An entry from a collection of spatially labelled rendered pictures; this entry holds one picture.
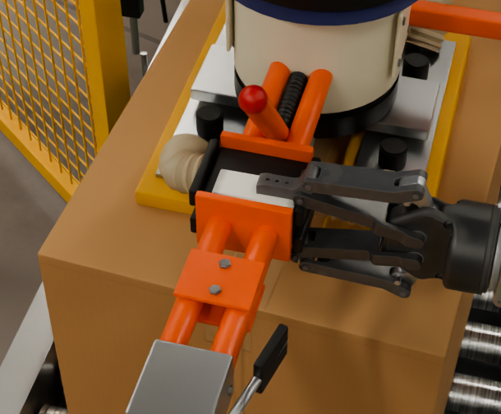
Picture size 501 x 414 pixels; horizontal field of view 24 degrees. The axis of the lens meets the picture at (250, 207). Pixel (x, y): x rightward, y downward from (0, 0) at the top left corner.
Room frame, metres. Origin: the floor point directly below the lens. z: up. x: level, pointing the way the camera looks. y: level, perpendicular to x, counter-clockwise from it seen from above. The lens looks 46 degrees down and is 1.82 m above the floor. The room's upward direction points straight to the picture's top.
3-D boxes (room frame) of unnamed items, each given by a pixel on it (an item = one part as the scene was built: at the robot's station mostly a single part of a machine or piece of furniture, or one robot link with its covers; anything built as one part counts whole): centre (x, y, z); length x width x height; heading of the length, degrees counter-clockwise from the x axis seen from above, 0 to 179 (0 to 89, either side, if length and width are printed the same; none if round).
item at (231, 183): (0.70, -0.01, 1.11); 0.07 x 0.03 x 0.01; 76
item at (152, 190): (0.98, 0.02, 0.98); 0.34 x 0.10 x 0.05; 165
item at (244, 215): (0.71, 0.00, 1.09); 0.10 x 0.08 x 0.06; 75
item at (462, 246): (0.66, -0.16, 1.09); 0.09 x 0.07 x 0.08; 76
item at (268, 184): (0.69, -0.03, 1.13); 0.05 x 0.01 x 0.03; 76
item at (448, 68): (0.93, -0.16, 0.98); 0.34 x 0.10 x 0.05; 165
